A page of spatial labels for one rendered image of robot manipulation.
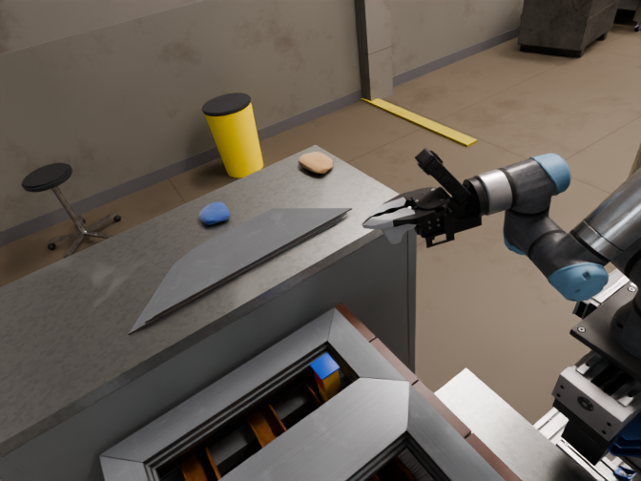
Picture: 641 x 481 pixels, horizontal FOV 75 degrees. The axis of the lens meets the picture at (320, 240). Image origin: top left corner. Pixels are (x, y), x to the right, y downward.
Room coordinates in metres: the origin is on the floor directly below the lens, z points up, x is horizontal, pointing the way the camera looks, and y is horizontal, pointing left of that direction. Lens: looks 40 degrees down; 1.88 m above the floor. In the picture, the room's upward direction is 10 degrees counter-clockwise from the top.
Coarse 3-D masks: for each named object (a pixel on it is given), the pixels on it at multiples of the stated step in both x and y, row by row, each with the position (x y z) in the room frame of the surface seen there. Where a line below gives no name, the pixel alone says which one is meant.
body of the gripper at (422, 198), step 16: (416, 192) 0.61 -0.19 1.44; (432, 192) 0.60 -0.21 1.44; (480, 192) 0.57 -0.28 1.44; (416, 208) 0.57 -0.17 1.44; (432, 208) 0.55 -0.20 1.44; (448, 208) 0.56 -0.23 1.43; (464, 208) 0.57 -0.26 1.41; (480, 208) 0.55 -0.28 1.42; (432, 224) 0.56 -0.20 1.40; (448, 224) 0.55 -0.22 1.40; (464, 224) 0.56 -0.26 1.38; (480, 224) 0.57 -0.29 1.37; (448, 240) 0.54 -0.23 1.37
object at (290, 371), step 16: (320, 352) 0.73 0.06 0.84; (336, 352) 0.71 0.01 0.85; (288, 368) 0.69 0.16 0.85; (304, 368) 0.70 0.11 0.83; (272, 384) 0.65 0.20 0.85; (240, 400) 0.62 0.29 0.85; (256, 400) 0.62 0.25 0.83; (224, 416) 0.59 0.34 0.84; (192, 432) 0.55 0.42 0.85; (208, 432) 0.56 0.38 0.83; (176, 448) 0.52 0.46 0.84; (192, 448) 0.53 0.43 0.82; (400, 448) 0.43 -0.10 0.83; (416, 448) 0.42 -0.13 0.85; (144, 464) 0.49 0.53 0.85; (160, 464) 0.50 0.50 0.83; (368, 464) 0.40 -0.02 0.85; (384, 464) 0.40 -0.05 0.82; (432, 464) 0.38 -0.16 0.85; (352, 480) 0.37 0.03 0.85; (448, 480) 0.34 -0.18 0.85
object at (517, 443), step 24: (456, 384) 0.65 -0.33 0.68; (480, 384) 0.63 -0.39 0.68; (456, 408) 0.57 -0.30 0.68; (480, 408) 0.56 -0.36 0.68; (504, 408) 0.55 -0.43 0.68; (480, 432) 0.49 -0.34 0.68; (504, 432) 0.48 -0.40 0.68; (528, 432) 0.47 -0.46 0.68; (504, 456) 0.42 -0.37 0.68; (528, 456) 0.41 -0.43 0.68; (552, 456) 0.40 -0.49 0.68; (528, 480) 0.36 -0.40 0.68; (552, 480) 0.35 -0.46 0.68; (576, 480) 0.34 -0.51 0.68
